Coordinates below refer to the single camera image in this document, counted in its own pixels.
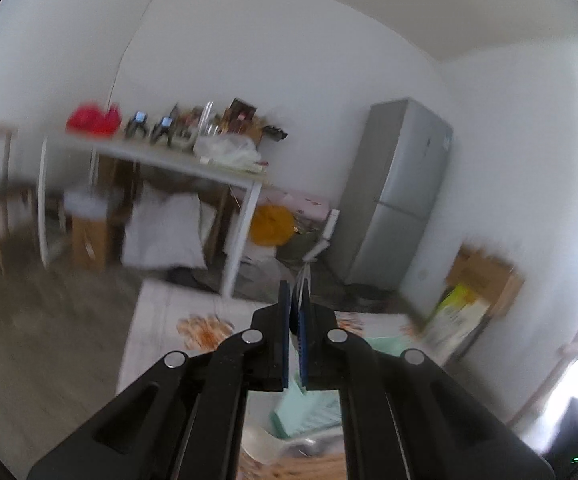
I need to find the large steel spoon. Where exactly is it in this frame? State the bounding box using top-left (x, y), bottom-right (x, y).
top-left (294, 263), bottom-right (312, 388)

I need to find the floral tablecloth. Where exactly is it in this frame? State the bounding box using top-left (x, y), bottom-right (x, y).
top-left (116, 278), bottom-right (423, 438)

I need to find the mint green utensil holder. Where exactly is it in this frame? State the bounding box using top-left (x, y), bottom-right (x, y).
top-left (269, 335), bottom-right (419, 439)

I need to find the yellow white rice bag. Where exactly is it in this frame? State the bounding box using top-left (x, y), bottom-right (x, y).
top-left (422, 284), bottom-right (490, 364)

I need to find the cardboard box at right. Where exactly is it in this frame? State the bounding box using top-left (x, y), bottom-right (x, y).
top-left (445, 244), bottom-right (524, 318)

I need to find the white sack under desk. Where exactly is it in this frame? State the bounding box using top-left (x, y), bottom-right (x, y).
top-left (121, 183), bottom-right (217, 270)

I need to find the cardboard box under desk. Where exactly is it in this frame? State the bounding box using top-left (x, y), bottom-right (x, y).
top-left (72, 217), bottom-right (111, 272)

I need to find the pink rolled cloth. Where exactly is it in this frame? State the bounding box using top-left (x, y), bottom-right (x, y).
top-left (255, 186), bottom-right (331, 222)

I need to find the grey flat box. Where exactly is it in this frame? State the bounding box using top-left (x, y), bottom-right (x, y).
top-left (63, 186), bottom-right (123, 220)

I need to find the white desk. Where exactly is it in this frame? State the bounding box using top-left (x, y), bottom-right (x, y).
top-left (36, 131), bottom-right (267, 298)

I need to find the silver refrigerator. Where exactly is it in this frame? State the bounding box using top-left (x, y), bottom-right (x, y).
top-left (327, 99), bottom-right (453, 292)

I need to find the white plastic bag on desk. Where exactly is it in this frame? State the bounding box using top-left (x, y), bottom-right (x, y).
top-left (193, 133), bottom-right (262, 170)

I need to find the handheld device on desk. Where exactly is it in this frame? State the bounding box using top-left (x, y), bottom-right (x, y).
top-left (124, 110), bottom-right (149, 139)
top-left (149, 116), bottom-right (175, 148)

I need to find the red plastic bag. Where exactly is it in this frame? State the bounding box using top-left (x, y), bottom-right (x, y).
top-left (65, 103), bottom-right (122, 136)

